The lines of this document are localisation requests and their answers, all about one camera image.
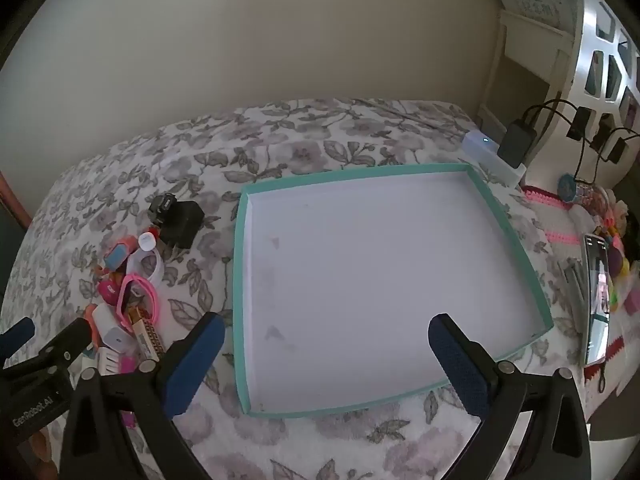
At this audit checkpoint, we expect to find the white mat pink crochet trim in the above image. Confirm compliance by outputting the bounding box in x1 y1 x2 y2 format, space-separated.
520 184 640 397

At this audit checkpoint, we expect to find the white wooden frame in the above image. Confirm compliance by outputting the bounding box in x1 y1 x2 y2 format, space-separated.
476 9 572 132

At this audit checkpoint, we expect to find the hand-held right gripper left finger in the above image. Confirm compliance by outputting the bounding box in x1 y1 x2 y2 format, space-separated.
59 311 226 480

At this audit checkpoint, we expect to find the dark blue-green cabinet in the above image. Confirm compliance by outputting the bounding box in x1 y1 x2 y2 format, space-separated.
0 180 32 306

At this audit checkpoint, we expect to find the teal shallow cardboard box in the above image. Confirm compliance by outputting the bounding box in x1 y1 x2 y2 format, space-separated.
234 162 554 419

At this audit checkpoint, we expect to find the white power strip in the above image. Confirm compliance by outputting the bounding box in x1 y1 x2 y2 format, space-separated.
462 130 527 187

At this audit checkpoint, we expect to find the pink smart watch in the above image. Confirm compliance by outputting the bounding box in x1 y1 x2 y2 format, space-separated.
116 274 162 324

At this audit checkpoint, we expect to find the reddish wooden board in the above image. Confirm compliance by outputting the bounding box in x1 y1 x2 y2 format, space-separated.
0 171 34 228

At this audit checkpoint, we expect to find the black toy car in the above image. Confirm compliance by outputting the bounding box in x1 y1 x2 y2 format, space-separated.
150 192 181 226

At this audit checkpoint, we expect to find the white ribbed plug adapter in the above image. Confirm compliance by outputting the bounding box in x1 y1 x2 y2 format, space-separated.
94 347 125 376

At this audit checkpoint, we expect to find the black power adapter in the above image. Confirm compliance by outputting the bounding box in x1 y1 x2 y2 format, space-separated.
497 120 537 169

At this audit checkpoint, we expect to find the smartphone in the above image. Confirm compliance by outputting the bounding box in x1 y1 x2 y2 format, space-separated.
582 233 612 367

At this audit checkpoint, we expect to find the white watch band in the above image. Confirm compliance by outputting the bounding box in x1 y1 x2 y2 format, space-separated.
126 247 164 282

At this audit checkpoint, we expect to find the teal lid patterned canister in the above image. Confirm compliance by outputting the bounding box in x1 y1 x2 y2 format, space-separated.
559 173 608 207

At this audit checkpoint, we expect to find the pink helmet doll figure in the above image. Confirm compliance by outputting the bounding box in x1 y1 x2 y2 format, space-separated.
91 265 125 306

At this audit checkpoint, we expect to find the grey phone stand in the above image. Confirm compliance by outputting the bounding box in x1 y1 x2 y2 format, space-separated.
557 257 584 307

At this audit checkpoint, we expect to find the blue and coral watch case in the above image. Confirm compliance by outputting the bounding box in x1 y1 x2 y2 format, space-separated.
102 242 134 274

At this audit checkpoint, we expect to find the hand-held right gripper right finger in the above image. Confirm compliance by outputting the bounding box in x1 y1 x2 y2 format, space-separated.
428 313 592 480

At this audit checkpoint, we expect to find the white cut-out shelf unit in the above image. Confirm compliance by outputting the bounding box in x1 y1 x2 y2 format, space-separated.
567 0 640 196

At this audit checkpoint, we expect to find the pile of colourful toys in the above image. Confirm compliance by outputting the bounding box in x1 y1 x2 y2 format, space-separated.
570 187 640 313

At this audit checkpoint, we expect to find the black plug charger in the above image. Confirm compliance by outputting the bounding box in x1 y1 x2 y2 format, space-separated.
161 200 204 250

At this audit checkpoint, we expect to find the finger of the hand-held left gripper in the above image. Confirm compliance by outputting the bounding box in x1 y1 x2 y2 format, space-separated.
4 319 97 386
0 317 37 362

